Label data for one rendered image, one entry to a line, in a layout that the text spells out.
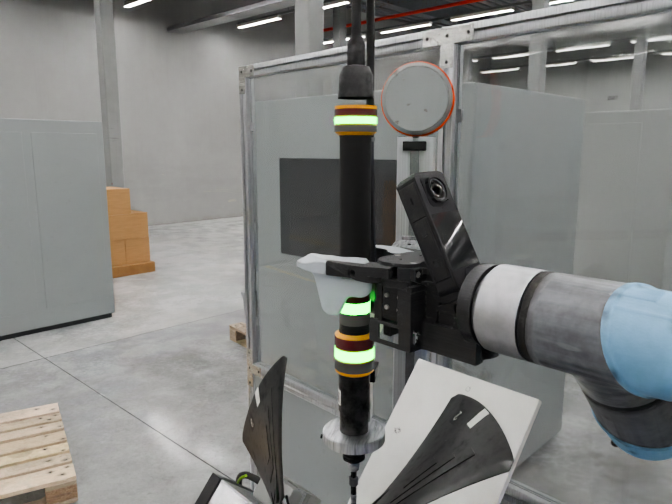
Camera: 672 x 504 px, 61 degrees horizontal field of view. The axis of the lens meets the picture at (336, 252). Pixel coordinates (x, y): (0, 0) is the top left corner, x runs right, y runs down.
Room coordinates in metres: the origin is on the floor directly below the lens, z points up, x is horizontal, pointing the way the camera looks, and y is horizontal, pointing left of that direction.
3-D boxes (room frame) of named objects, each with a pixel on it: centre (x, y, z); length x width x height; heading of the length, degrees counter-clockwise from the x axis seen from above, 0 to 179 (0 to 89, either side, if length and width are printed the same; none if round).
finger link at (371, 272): (0.54, -0.03, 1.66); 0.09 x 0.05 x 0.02; 64
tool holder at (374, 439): (0.61, -0.02, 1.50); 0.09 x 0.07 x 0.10; 167
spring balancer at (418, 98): (1.31, -0.18, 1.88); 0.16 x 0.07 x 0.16; 77
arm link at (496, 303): (0.47, -0.15, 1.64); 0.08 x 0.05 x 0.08; 132
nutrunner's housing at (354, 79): (0.60, -0.02, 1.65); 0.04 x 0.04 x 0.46
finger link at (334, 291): (0.57, 0.01, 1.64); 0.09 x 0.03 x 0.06; 64
